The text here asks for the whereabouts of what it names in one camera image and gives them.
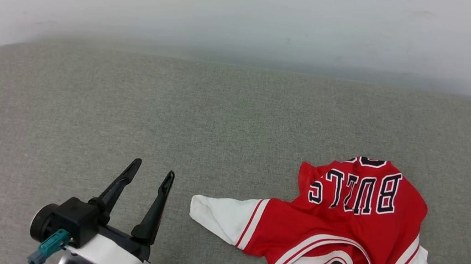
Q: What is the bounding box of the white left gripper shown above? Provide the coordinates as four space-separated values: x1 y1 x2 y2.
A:
66 150 177 264

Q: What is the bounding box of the red and white basketball jersey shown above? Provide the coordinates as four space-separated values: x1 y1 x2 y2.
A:
182 133 456 264

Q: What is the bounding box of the grey fabric sofa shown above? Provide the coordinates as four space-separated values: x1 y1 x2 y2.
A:
0 30 471 264

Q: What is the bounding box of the teal camera cable connector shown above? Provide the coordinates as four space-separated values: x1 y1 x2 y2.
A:
27 225 72 264

